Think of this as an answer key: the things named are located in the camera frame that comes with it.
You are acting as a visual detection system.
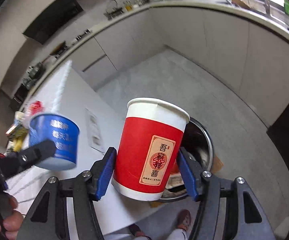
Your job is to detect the snack box black yellow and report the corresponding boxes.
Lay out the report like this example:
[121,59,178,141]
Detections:
[6,124,28,140]

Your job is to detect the pink plastic bag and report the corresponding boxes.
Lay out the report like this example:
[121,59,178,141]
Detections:
[25,100,44,120]

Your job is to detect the blue paper bowl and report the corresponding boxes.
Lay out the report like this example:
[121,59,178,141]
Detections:
[29,113,80,171]

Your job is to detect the red paper cup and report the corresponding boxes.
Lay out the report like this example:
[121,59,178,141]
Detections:
[112,98,190,202]

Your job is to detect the blue white paper cup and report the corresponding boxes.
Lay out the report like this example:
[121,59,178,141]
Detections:
[13,111,25,126]

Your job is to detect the black trash bin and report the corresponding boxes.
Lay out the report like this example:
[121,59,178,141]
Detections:
[159,117,214,203]

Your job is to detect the person's left hand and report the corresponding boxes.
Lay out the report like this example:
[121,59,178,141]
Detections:
[0,193,24,240]

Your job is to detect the person's shoe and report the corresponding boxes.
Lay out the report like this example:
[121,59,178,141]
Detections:
[176,209,192,231]

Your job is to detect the black microwave oven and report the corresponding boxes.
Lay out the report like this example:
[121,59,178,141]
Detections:
[9,84,29,111]

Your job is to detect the checkered tablecloth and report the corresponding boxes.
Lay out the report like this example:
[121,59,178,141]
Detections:
[7,60,72,204]

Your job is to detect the black pot with lid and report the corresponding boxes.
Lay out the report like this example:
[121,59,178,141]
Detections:
[29,62,46,80]

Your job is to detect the frying pan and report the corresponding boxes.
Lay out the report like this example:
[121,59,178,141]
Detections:
[49,41,68,57]

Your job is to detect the gas stove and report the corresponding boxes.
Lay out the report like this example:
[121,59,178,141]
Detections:
[71,29,90,45]

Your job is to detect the black range hood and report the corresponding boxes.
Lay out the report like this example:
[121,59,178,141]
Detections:
[23,0,83,44]

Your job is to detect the kettle on tray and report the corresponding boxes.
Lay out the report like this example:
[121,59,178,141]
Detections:
[104,0,123,20]

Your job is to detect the orange juice bottle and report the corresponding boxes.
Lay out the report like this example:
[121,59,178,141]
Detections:
[123,1,133,11]

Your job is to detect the green bottle at sink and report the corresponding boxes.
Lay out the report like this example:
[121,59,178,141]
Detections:
[284,0,289,15]

